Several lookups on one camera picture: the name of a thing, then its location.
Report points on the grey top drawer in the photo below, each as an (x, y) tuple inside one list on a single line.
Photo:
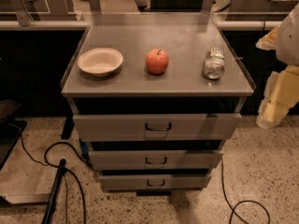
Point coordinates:
[(164, 127)]

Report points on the grey drawer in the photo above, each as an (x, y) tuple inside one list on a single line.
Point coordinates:
[(153, 182), (154, 159), (164, 127)]

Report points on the black bar on floor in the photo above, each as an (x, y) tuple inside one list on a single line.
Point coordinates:
[(54, 192)]

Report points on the grey drawer cabinet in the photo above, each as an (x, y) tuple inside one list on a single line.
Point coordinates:
[(181, 89)]

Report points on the white horizontal rail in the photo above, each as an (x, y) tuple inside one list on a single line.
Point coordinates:
[(82, 25)]

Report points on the red apple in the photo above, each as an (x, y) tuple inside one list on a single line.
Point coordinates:
[(157, 61)]

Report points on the white paper bowl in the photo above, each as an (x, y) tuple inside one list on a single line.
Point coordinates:
[(100, 62)]

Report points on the grey bottom drawer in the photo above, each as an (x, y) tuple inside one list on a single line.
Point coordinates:
[(153, 182)]

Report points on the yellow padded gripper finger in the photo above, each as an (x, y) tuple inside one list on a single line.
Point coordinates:
[(281, 93)]

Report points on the dark base plate left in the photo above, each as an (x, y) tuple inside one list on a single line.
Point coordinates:
[(10, 128)]

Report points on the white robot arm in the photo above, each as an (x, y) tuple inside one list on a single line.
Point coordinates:
[(284, 39)]

